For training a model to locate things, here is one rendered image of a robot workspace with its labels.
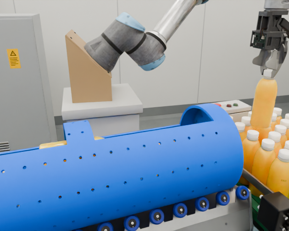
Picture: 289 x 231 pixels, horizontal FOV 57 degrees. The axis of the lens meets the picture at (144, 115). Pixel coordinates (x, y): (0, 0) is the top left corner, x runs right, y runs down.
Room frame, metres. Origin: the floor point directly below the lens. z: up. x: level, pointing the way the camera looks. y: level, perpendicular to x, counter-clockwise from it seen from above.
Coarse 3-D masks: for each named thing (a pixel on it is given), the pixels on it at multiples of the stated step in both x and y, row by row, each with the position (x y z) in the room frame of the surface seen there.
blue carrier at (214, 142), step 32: (64, 128) 0.61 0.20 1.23; (160, 128) 0.85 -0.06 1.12; (192, 128) 0.66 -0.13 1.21; (224, 128) 0.68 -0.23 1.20; (0, 160) 0.50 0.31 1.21; (32, 160) 0.51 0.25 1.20; (96, 160) 0.54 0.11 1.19; (128, 160) 0.55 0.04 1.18; (160, 160) 0.57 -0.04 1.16; (192, 160) 0.60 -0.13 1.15; (224, 160) 0.63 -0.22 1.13; (0, 192) 0.45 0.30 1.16; (32, 192) 0.47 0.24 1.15; (64, 192) 0.48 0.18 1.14; (96, 192) 0.50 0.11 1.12; (128, 192) 0.53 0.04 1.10; (160, 192) 0.56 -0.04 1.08; (192, 192) 0.60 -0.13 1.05; (0, 224) 0.43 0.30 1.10; (32, 224) 0.45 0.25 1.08; (64, 224) 0.48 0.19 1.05
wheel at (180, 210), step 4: (176, 204) 0.62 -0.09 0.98; (180, 204) 0.62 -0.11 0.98; (184, 204) 0.63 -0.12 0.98; (172, 208) 0.62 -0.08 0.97; (176, 208) 0.62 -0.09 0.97; (180, 208) 0.62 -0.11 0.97; (184, 208) 0.62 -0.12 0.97; (176, 212) 0.61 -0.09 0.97; (180, 212) 0.61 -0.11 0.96; (184, 212) 0.61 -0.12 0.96; (176, 216) 0.61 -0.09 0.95; (180, 216) 0.60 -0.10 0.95
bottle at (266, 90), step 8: (264, 80) 0.89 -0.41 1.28; (272, 80) 0.89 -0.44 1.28; (256, 88) 0.91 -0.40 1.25; (264, 88) 0.88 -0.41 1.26; (272, 88) 0.87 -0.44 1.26; (256, 96) 0.90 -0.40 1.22; (264, 96) 0.88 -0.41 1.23; (272, 96) 0.87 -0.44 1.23; (256, 104) 0.89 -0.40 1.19; (264, 104) 0.87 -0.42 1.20; (272, 104) 0.88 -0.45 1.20; (256, 112) 0.89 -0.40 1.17; (264, 112) 0.87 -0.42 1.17; (272, 112) 0.88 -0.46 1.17; (256, 120) 0.88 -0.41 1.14; (264, 120) 0.87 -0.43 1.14
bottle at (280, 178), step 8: (280, 160) 0.71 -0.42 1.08; (288, 160) 0.70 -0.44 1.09; (272, 168) 0.71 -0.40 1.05; (280, 168) 0.69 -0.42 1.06; (288, 168) 0.69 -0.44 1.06; (272, 176) 0.70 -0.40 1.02; (280, 176) 0.68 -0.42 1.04; (288, 176) 0.68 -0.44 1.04; (272, 184) 0.70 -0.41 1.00; (280, 184) 0.68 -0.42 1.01; (288, 184) 0.68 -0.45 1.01; (288, 192) 0.68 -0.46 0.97
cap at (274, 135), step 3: (270, 132) 0.85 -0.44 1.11; (273, 132) 0.85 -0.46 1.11; (276, 132) 0.85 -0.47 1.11; (270, 135) 0.83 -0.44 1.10; (273, 135) 0.83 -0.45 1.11; (276, 135) 0.82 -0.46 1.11; (279, 135) 0.82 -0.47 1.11; (270, 138) 0.83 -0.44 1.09; (273, 138) 0.82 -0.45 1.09; (276, 138) 0.82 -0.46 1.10; (279, 138) 0.82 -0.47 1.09
